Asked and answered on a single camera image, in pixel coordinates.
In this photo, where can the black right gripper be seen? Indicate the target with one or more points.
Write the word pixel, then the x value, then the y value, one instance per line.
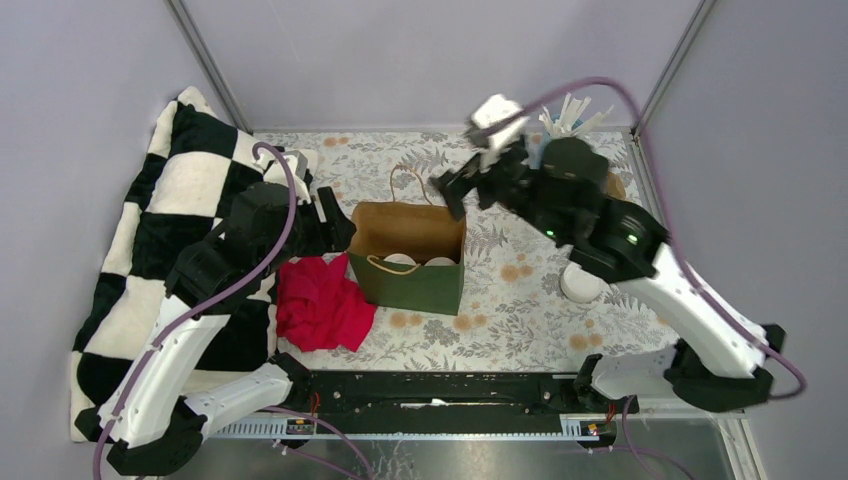
pixel 454 183

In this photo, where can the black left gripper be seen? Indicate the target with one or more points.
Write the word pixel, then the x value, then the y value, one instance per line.
pixel 340 229

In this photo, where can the white plastic cup lid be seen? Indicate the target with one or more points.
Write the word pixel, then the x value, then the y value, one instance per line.
pixel 400 259

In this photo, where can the green paper bag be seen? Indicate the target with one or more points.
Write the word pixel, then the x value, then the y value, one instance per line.
pixel 422 231

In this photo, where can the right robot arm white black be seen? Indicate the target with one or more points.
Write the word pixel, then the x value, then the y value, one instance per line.
pixel 717 363

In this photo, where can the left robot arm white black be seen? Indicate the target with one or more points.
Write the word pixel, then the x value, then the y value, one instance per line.
pixel 149 427

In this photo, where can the red cloth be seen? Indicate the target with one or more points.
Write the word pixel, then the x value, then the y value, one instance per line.
pixel 319 307

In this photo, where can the blue cup holder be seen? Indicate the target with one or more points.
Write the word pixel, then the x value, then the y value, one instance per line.
pixel 536 143

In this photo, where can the white wrapped straws bundle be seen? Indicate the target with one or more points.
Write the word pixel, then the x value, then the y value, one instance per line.
pixel 569 122

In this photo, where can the stack of white lids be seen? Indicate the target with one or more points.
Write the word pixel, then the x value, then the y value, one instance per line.
pixel 580 286

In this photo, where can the black white checkered pillow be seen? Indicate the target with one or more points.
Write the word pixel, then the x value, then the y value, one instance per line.
pixel 195 166

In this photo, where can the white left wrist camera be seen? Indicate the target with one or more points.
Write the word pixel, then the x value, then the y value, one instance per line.
pixel 302 164

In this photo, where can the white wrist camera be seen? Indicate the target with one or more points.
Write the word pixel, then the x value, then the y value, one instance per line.
pixel 302 164
pixel 495 124

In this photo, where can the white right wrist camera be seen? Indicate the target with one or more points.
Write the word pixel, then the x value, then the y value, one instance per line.
pixel 495 124

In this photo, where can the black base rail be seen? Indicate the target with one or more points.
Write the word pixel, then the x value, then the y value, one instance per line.
pixel 451 403

